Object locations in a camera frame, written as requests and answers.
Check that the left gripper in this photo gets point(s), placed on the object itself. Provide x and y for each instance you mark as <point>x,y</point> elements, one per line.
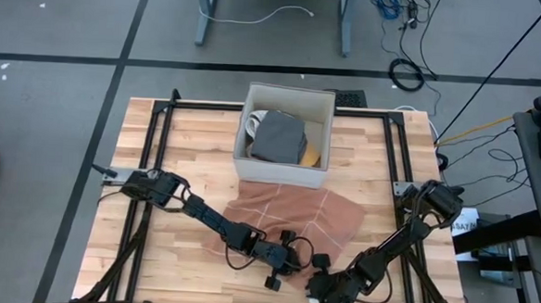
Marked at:
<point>279,258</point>

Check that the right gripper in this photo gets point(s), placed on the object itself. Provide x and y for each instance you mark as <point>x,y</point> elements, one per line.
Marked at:
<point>335,289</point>

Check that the salmon pink towel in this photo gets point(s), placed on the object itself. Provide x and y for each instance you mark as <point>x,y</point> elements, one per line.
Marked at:
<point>295,208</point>

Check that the beige fabric storage box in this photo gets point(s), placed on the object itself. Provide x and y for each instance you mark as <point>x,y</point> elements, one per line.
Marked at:
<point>278,175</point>

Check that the mustard yellow towel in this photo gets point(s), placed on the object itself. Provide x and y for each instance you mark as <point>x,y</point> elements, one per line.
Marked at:
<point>311,157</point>

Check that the dark grey waffle towel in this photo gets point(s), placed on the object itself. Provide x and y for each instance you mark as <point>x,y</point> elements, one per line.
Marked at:
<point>278,138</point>

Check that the white plaid towel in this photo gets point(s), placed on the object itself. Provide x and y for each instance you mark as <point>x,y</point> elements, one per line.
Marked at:
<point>252,125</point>

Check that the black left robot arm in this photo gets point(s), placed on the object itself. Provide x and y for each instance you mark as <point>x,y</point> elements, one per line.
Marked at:
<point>202,213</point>

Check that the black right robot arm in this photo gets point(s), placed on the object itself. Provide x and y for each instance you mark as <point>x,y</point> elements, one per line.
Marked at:
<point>410,237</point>

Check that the white printed paper label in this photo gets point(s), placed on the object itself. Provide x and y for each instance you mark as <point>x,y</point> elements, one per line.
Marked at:
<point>468,224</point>

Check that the black cart beam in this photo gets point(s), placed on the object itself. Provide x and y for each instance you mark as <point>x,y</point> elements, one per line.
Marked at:
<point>498,233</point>

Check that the black perforated floor mat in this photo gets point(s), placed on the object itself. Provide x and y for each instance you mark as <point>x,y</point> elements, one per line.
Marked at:
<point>349,99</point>

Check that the grey desk leg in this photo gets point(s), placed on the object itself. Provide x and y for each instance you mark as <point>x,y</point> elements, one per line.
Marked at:
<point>204,23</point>
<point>346,35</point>

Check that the long straight black pole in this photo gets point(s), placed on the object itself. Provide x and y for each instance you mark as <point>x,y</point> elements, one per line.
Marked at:
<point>487,81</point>

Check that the black power adapter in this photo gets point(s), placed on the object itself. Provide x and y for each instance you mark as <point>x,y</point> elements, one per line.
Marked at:
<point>413,13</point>

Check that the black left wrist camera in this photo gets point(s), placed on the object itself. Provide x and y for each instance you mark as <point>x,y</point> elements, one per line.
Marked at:
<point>287,237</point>

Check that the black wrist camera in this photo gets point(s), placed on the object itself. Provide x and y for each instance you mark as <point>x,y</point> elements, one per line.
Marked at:
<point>320,261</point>
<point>287,237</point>

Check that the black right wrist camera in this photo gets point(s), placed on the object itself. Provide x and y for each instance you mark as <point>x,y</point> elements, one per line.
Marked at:
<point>320,261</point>

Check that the black metal table frame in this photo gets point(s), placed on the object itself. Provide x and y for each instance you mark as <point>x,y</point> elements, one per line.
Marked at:
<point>198,105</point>

